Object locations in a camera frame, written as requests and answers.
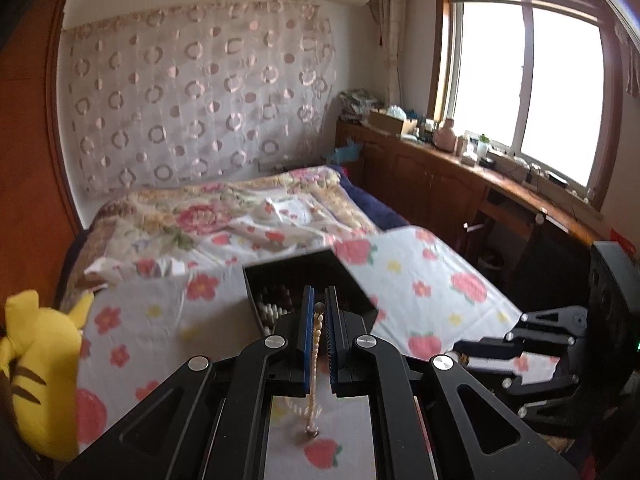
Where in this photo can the wooden wardrobe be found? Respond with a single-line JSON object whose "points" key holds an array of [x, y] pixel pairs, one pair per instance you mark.
{"points": [[38, 218]]}

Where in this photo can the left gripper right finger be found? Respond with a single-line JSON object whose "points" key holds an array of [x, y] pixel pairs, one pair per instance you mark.
{"points": [[431, 419]]}

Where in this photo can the yellow striped plush toy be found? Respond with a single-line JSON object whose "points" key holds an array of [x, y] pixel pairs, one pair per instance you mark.
{"points": [[40, 356]]}

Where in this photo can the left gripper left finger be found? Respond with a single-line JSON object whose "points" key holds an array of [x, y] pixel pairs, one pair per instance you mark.
{"points": [[208, 420]]}

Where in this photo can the circle patterned sheer curtain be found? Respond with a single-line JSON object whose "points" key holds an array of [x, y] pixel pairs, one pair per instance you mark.
{"points": [[190, 93]]}

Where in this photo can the dark blue blanket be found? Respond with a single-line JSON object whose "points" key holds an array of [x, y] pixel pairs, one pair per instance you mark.
{"points": [[384, 217]]}

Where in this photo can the wooden sideboard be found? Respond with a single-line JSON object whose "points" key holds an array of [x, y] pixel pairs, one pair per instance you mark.
{"points": [[471, 209]]}

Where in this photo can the black jewelry box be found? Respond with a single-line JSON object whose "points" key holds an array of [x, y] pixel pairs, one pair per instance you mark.
{"points": [[276, 287]]}

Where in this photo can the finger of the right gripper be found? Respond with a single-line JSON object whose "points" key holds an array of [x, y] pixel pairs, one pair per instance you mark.
{"points": [[557, 332], [554, 401]]}

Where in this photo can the floral quilt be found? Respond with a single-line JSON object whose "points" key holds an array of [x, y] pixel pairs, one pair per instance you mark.
{"points": [[153, 233]]}

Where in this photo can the floral strawberry bed sheet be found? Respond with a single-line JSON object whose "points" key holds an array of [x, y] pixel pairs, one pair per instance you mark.
{"points": [[140, 332]]}

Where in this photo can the window with wooden frame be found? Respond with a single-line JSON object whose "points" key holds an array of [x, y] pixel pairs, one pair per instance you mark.
{"points": [[541, 79]]}

